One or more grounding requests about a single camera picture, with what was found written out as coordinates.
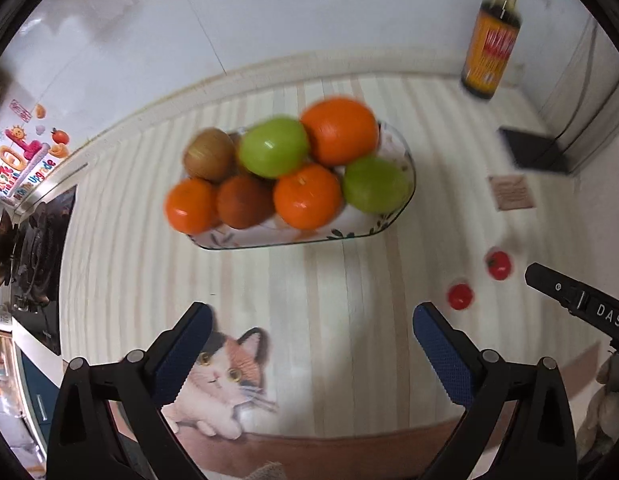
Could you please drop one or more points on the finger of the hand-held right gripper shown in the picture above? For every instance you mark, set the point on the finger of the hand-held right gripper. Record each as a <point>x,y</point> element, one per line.
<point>552,285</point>

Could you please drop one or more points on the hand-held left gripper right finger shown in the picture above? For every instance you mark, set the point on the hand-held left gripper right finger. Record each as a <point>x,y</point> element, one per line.
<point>442,355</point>

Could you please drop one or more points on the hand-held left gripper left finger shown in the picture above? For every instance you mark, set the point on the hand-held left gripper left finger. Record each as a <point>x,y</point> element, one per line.
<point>182,355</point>

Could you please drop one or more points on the red cherry tomato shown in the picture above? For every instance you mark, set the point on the red cherry tomato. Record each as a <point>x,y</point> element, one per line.
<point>461,296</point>
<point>499,265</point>

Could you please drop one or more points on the small orange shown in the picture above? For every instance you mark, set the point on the small orange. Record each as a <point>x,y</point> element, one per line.
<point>192,207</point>
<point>308,197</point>

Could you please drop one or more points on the floral oval plate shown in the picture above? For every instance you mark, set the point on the floral oval plate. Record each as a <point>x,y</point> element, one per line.
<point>359,225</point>

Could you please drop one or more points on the reddish brown round fruit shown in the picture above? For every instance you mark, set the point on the reddish brown round fruit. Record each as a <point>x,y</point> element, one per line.
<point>245,202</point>

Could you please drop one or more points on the green apple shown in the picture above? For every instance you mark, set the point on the green apple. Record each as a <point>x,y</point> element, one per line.
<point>377,185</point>
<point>273,147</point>

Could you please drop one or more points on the large orange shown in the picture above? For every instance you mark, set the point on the large orange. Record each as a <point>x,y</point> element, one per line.
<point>339,130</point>

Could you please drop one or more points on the small brown card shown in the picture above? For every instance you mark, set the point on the small brown card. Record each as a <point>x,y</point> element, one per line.
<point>510,192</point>

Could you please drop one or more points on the black smartphone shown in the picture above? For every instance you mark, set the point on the black smartphone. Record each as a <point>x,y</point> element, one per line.
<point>537,152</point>

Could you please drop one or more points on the blue kitchen cabinet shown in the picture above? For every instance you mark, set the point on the blue kitchen cabinet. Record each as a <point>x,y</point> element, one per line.
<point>37,400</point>

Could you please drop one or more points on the black gas stove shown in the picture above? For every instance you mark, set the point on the black gas stove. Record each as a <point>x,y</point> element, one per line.
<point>44,270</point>

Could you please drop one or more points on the cluttered side shelf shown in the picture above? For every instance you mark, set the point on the cluttered side shelf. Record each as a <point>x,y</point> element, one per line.
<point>4,390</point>

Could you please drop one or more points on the frosted glass window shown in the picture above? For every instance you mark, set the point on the frosted glass window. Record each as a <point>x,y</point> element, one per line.
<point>609,110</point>

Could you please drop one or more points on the black frying pan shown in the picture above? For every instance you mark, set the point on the black frying pan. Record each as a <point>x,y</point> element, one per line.
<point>2,255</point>

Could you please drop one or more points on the dark sauce bottle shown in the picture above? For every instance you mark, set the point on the dark sauce bottle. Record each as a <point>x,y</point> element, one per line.
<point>489,45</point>

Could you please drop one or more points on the colourful wall decal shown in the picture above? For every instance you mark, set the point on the colourful wall decal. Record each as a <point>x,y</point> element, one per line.
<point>19,165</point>

